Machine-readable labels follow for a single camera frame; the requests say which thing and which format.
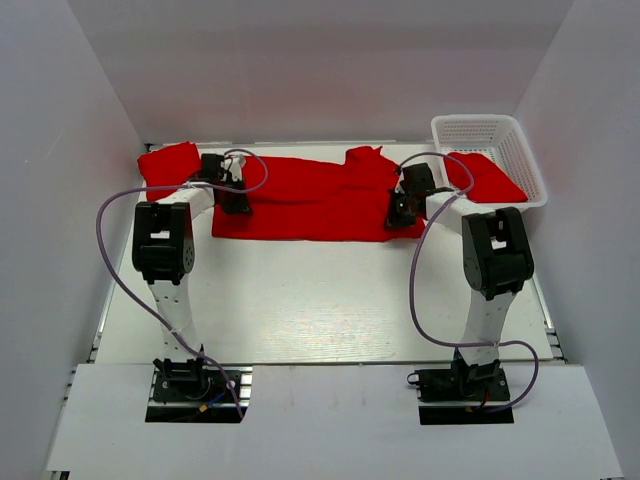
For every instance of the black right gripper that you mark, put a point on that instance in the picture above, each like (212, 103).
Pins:
(394, 220)

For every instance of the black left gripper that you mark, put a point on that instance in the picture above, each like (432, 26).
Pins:
(241, 206)

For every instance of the red t-shirt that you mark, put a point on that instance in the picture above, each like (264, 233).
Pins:
(168, 166)
(311, 200)
(491, 184)

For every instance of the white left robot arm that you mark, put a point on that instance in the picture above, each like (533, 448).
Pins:
(163, 249)

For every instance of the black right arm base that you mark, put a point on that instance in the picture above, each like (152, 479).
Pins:
(462, 395)

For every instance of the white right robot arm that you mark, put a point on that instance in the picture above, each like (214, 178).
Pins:
(496, 256)

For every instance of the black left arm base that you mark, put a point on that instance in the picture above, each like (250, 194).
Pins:
(193, 392)

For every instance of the red t-shirt in basket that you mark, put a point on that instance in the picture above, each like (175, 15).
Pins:
(491, 184)

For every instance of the white plastic mesh basket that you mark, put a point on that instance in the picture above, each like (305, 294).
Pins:
(500, 139)

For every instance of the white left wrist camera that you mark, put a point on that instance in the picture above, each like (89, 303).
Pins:
(233, 166)

